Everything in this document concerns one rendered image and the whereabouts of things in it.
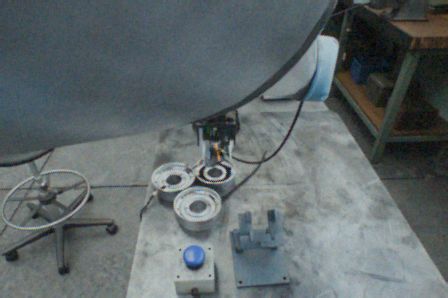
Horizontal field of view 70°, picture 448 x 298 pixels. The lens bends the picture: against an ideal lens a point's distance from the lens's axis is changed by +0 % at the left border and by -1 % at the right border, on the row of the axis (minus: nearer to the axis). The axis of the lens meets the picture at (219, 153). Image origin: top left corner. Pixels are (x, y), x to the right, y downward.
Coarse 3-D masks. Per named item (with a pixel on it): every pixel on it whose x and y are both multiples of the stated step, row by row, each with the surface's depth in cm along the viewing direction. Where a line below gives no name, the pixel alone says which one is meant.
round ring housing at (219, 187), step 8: (200, 160) 82; (224, 160) 83; (208, 168) 82; (216, 168) 82; (232, 168) 82; (208, 176) 79; (224, 176) 79; (232, 176) 78; (200, 184) 78; (208, 184) 76; (216, 184) 76; (224, 184) 77
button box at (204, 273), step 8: (184, 248) 61; (208, 248) 61; (176, 256) 59; (208, 256) 59; (176, 264) 58; (184, 264) 58; (200, 264) 58; (208, 264) 58; (176, 272) 57; (184, 272) 57; (192, 272) 57; (200, 272) 57; (208, 272) 57; (176, 280) 56; (184, 280) 56; (192, 280) 56; (200, 280) 56; (208, 280) 56; (176, 288) 57; (184, 288) 57; (192, 288) 57; (200, 288) 57; (208, 288) 57
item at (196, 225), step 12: (180, 192) 73; (192, 192) 75; (204, 192) 75; (216, 192) 73; (180, 204) 72; (192, 204) 73; (204, 204) 73; (216, 204) 72; (180, 216) 68; (192, 216) 69; (216, 216) 69; (192, 228) 68; (204, 228) 69
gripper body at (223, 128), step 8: (232, 112) 58; (208, 120) 56; (216, 120) 55; (224, 120) 57; (232, 120) 57; (208, 128) 57; (216, 128) 57; (224, 128) 57; (232, 128) 59; (208, 136) 59; (216, 136) 60; (224, 136) 58; (232, 136) 60; (224, 144) 59
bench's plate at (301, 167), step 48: (192, 144) 95; (240, 144) 95; (288, 144) 95; (336, 144) 95; (240, 192) 79; (288, 192) 79; (336, 192) 79; (384, 192) 79; (144, 240) 68; (192, 240) 68; (288, 240) 68; (336, 240) 68; (384, 240) 68; (144, 288) 59; (240, 288) 59; (288, 288) 59; (336, 288) 59; (384, 288) 59; (432, 288) 59
